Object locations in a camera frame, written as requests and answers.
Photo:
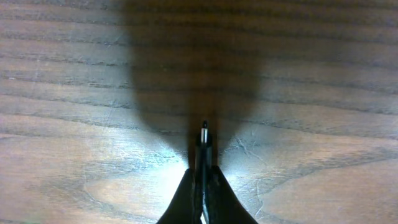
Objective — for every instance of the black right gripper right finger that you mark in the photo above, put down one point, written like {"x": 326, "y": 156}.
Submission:
{"x": 221, "y": 204}

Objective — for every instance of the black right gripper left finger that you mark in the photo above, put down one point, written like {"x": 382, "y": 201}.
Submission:
{"x": 181, "y": 208}

